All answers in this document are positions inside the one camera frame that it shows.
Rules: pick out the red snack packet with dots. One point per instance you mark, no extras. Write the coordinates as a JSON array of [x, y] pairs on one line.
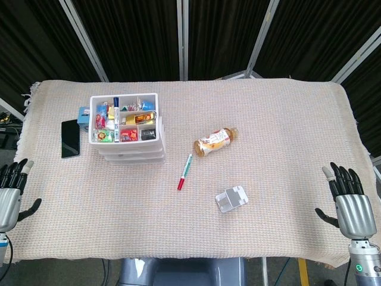
[[129, 135]]

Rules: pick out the black binder clip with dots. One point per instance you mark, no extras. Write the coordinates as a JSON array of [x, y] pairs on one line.
[[148, 134]]

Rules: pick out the green lion snack packet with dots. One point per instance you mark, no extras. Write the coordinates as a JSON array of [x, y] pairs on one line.
[[103, 136]]

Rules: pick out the beige woven tablecloth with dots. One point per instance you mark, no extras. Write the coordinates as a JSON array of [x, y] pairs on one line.
[[238, 232]]

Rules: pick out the gold packet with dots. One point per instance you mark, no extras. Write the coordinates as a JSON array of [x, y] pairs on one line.
[[131, 119]]

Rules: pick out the metal table leg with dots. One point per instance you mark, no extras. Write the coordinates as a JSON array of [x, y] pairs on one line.
[[265, 272]]

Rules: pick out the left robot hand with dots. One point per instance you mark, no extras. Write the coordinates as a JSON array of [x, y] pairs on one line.
[[9, 205]]

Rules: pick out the white drawer organizer box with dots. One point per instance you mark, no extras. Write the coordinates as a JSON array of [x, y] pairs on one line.
[[123, 96]]

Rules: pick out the small colourful candy wrappers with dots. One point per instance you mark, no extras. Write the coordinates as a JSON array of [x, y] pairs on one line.
[[129, 107]]

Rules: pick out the white metal frame bar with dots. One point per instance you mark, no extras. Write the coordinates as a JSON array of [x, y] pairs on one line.
[[12, 109]]

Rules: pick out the pink red candy packet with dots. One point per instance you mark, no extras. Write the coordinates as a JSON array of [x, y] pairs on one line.
[[100, 122]]

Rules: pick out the black folding screen panel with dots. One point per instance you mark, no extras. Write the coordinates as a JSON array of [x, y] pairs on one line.
[[321, 35], [29, 44], [134, 38], [223, 35], [369, 98]]

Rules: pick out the white candy packet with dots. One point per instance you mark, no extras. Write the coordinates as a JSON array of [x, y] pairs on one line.
[[110, 125]]

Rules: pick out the blue-capped white marker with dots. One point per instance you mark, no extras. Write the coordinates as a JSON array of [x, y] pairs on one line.
[[116, 125]]

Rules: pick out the small blue item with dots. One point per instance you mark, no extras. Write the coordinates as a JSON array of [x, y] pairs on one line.
[[147, 105]]

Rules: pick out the clear plastic drawer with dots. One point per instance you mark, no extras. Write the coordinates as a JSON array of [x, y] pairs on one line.
[[134, 160], [131, 148], [131, 154]]

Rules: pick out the small blue box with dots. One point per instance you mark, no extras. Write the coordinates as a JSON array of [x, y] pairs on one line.
[[83, 116]]

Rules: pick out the red-capped green white marker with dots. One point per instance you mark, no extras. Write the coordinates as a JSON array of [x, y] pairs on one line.
[[185, 171]]

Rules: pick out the black smartphone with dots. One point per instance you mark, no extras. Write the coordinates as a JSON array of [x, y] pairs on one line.
[[70, 138]]

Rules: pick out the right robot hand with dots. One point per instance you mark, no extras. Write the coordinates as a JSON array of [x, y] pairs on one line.
[[354, 214]]

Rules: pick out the blue candy packet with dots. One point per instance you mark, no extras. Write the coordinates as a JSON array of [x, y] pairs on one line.
[[102, 108]]

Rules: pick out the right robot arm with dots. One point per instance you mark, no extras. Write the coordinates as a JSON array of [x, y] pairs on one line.
[[366, 262]]

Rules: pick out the gold foil candy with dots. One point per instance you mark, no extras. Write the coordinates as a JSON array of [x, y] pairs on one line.
[[111, 112]]

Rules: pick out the tea bottle with label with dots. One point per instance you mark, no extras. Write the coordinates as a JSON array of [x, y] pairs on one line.
[[214, 141]]

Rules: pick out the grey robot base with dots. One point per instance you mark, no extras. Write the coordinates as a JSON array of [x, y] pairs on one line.
[[178, 274]]

